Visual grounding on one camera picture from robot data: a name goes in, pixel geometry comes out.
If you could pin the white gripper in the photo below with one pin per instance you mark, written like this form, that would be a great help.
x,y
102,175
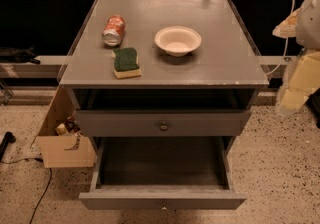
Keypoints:
x,y
309,26

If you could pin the grey drawer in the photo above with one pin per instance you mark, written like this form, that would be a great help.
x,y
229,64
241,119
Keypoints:
x,y
164,123
162,173

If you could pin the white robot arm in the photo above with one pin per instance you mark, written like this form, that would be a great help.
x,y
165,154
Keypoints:
x,y
307,31

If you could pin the grey top drawer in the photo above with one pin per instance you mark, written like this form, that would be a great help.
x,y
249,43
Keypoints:
x,y
164,123

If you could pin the grey wooden drawer cabinet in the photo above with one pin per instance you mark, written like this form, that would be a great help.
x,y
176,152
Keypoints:
x,y
222,74

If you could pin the white paper bowl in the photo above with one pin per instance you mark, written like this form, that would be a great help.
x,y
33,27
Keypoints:
x,y
177,41

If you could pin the green yellow sponge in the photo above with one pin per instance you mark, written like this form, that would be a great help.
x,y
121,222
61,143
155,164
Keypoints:
x,y
126,63

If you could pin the orange soda can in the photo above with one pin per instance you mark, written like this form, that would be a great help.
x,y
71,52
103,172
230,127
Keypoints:
x,y
114,31

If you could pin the cardboard box with items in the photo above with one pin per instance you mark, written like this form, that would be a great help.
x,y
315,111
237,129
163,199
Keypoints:
x,y
63,149

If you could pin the black object on shelf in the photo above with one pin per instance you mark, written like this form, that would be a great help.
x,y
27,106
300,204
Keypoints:
x,y
18,55

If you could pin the black cylinder on floor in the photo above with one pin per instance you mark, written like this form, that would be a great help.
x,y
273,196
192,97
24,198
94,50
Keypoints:
x,y
7,139

